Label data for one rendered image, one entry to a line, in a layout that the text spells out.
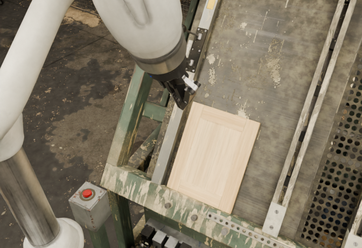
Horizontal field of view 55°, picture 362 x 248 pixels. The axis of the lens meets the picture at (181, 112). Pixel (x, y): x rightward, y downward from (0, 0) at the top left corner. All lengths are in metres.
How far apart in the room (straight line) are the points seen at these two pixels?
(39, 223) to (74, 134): 2.20
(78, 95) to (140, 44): 3.33
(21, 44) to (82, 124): 2.79
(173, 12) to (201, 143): 1.14
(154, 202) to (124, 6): 1.29
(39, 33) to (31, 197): 0.58
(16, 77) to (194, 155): 1.06
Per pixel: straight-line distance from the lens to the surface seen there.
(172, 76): 0.58
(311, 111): 1.44
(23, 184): 1.04
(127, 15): 0.42
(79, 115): 3.50
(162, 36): 0.46
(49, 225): 1.18
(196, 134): 1.55
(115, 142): 1.69
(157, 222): 1.69
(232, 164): 1.50
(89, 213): 1.56
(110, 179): 1.72
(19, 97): 0.64
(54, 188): 2.92
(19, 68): 0.63
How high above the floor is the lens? 2.15
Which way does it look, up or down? 39 degrees down
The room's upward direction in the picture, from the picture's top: straight up
